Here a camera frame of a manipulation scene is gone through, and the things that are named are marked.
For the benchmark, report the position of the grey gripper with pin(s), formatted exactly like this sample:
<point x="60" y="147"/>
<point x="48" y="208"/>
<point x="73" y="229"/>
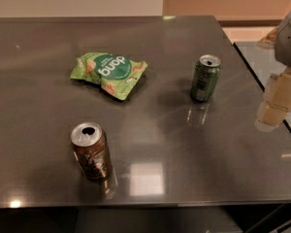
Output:
<point x="289" y="41"/>

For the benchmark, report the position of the green soda can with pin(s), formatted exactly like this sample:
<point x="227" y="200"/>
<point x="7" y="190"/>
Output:
<point x="206" y="74"/>

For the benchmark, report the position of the brown soda can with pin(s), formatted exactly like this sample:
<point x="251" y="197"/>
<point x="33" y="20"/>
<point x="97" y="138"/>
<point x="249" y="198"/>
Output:
<point x="91" y="150"/>

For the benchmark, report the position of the grey side table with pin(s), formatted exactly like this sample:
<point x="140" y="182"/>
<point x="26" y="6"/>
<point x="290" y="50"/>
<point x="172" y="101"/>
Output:
<point x="261" y="63"/>

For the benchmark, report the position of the green snack chip bag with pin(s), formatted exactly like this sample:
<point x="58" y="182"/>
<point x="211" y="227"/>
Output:
<point x="116" y="74"/>

